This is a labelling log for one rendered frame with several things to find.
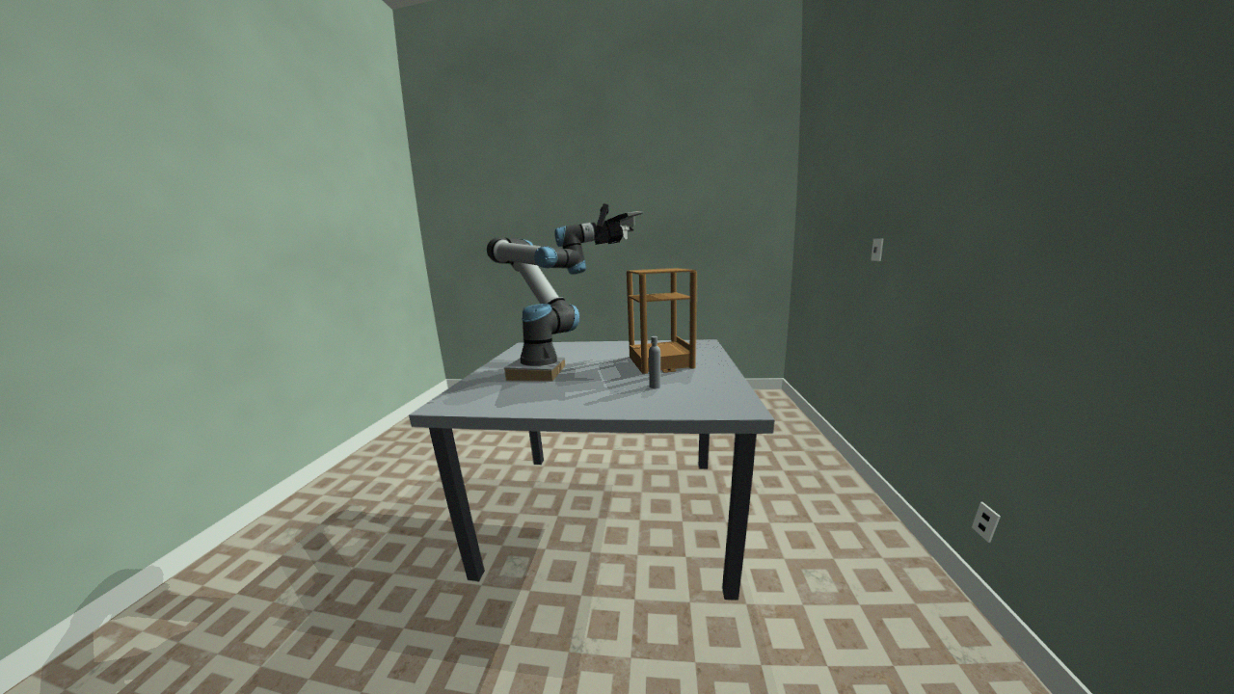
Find grey bottle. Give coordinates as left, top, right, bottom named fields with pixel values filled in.
left=649, top=336, right=660, bottom=388

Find small wooden shelving unit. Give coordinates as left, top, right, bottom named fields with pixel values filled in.
left=627, top=268, right=697, bottom=374

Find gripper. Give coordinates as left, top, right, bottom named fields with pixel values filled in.
left=592, top=211, right=643, bottom=245

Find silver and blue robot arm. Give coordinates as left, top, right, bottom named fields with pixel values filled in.
left=487, top=224, right=595, bottom=366

